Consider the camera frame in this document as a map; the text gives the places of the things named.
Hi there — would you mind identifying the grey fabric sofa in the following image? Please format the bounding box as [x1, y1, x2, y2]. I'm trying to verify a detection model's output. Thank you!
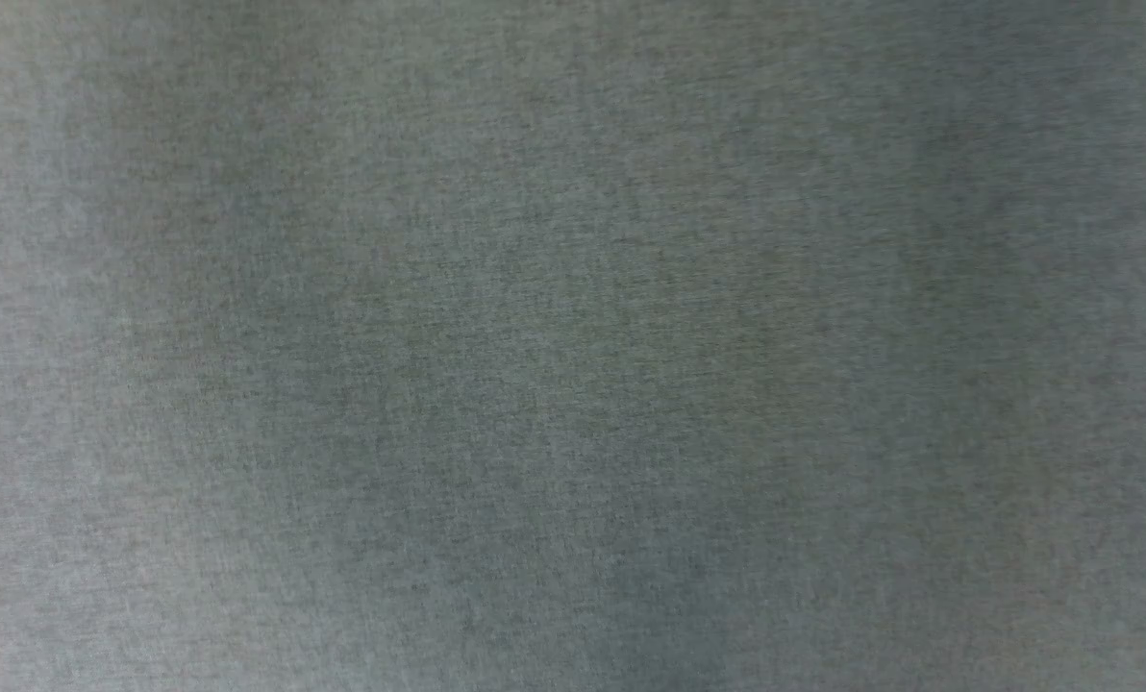
[0, 0, 1146, 692]

